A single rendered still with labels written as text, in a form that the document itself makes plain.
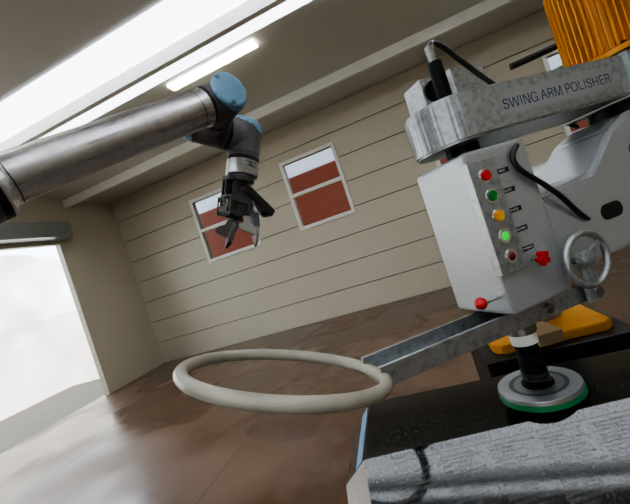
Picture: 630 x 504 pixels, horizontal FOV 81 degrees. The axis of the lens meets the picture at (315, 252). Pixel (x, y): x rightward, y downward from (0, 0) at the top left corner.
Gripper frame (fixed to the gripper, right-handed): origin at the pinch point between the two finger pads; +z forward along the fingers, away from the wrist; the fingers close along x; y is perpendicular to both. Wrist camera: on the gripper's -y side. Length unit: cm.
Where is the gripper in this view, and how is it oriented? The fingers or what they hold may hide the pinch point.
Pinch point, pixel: (242, 248)
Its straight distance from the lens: 107.8
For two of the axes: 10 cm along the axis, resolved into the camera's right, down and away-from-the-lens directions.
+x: 7.1, -0.2, -7.1
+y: -7.1, -1.1, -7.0
